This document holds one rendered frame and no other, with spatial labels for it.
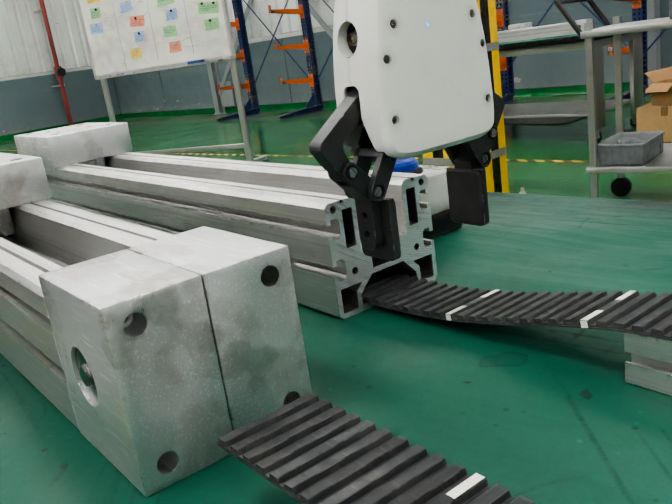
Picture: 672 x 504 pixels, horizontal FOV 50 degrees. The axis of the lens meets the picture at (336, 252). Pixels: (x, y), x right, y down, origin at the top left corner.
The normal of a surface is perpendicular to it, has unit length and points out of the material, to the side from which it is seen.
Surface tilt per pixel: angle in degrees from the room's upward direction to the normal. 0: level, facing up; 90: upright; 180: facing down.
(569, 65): 90
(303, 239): 90
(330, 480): 0
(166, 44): 90
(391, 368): 0
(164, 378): 90
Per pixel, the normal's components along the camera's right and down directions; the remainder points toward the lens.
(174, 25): -0.46, 0.33
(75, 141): 0.62, 0.14
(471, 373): -0.14, -0.95
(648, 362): -0.77, 0.28
